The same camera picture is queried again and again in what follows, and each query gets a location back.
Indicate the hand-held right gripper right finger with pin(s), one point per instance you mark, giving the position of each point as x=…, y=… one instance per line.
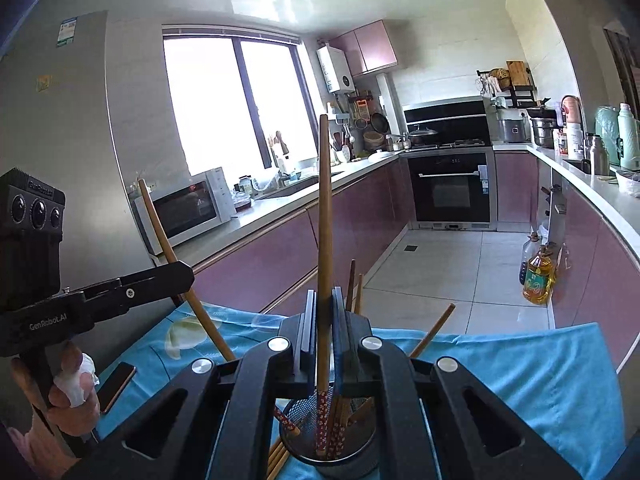
x=339, y=340

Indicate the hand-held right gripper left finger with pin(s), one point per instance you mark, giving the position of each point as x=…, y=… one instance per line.
x=310, y=340

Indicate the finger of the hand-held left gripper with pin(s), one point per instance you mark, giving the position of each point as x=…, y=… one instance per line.
x=150, y=287

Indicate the single bamboo chopstick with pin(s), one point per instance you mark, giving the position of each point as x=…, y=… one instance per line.
x=323, y=210
x=160, y=230

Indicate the bunch of bamboo chopsticks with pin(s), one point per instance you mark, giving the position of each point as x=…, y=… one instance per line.
x=432, y=331

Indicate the black mesh cup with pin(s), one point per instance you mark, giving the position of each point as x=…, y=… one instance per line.
x=350, y=465

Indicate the person's left forearm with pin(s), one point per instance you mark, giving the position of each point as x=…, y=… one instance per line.
x=22, y=452

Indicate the person's left hand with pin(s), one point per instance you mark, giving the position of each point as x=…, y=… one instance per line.
x=75, y=415

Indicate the white microwave oven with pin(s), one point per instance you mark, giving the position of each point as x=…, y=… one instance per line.
x=180, y=215

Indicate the pink lower cabinets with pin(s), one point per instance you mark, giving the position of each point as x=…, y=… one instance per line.
x=280, y=260

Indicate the pink cabinets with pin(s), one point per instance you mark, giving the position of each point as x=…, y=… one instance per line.
x=375, y=47
x=280, y=260

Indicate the black smartphone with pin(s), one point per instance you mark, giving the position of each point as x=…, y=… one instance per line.
x=117, y=387

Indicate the grey refrigerator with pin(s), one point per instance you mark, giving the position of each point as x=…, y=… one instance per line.
x=75, y=125

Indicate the black built-in oven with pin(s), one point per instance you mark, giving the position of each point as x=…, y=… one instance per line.
x=450, y=195

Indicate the white lidded pot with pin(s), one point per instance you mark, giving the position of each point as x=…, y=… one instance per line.
x=381, y=156

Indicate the blue floral tablecloth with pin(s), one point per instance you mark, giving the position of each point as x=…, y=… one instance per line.
x=525, y=400

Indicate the kitchen window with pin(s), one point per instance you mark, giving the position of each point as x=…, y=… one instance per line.
x=215, y=100

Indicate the yellow cooking oil bottle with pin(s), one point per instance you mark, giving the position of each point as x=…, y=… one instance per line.
x=539, y=280

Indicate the lidded wok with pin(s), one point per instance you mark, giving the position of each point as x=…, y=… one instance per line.
x=422, y=136

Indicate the hanging frying pan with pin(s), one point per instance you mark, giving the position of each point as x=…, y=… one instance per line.
x=379, y=122

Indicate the black range hood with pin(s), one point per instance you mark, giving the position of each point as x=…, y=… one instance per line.
x=445, y=112

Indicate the knife holder with knives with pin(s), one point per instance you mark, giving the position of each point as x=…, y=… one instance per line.
x=555, y=205

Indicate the silver rice cooker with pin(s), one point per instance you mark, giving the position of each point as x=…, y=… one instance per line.
x=512, y=130

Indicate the stainless steel pot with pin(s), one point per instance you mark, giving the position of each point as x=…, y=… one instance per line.
x=544, y=132

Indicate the white kitchen countertop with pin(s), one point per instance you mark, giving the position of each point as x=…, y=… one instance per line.
x=590, y=190

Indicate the pink upper cabinets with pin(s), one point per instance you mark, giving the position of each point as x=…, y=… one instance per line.
x=375, y=47

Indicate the white labelled container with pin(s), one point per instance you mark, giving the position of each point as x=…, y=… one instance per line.
x=575, y=142

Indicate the stainless steel flask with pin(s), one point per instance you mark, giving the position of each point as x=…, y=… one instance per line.
x=599, y=157

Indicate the wooden cutting board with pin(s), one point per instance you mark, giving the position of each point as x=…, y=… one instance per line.
x=518, y=72

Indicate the pink electric kettle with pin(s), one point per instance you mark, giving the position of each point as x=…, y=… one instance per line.
x=571, y=110

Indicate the white bowl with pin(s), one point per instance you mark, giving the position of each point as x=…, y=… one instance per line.
x=629, y=182

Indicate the white and green thermos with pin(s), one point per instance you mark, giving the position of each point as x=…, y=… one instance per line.
x=629, y=135

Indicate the white wall water heater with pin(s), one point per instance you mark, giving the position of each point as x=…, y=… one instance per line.
x=336, y=70

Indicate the black wall rack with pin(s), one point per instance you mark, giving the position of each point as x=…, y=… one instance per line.
x=520, y=94

